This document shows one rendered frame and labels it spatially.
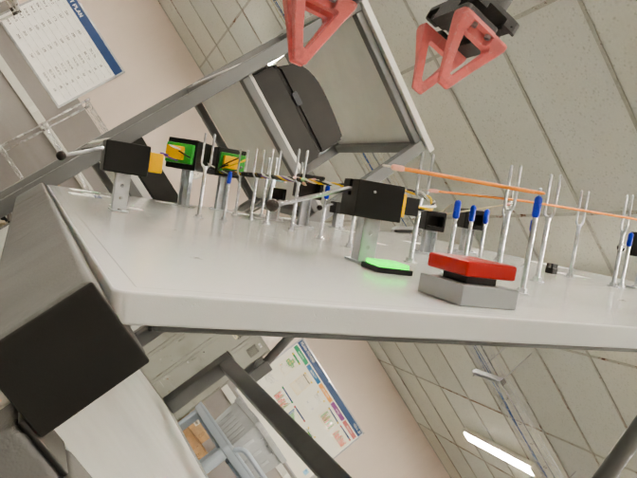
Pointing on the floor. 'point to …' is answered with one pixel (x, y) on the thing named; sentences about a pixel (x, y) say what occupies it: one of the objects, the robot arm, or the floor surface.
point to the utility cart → (225, 451)
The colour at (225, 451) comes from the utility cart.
